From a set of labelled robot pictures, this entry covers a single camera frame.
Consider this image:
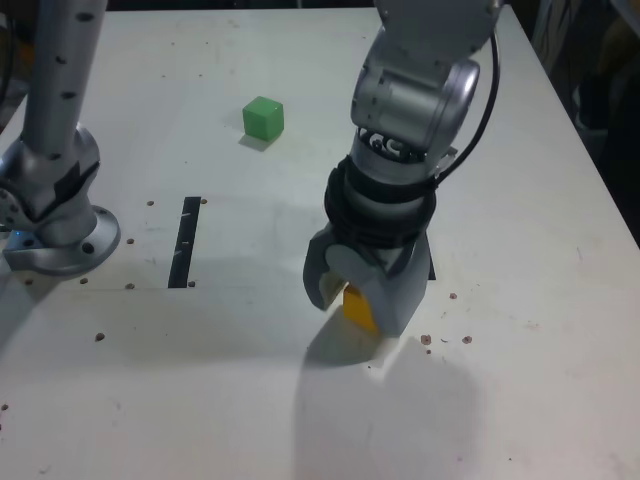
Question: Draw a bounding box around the yellow cube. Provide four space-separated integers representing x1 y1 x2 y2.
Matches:
342 282 380 334

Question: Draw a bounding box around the black tape strip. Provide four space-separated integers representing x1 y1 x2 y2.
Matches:
167 196 202 290

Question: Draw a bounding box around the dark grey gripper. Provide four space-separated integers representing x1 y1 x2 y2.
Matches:
302 223 430 339

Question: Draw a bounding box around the green cube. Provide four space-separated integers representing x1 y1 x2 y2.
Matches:
242 95 285 142

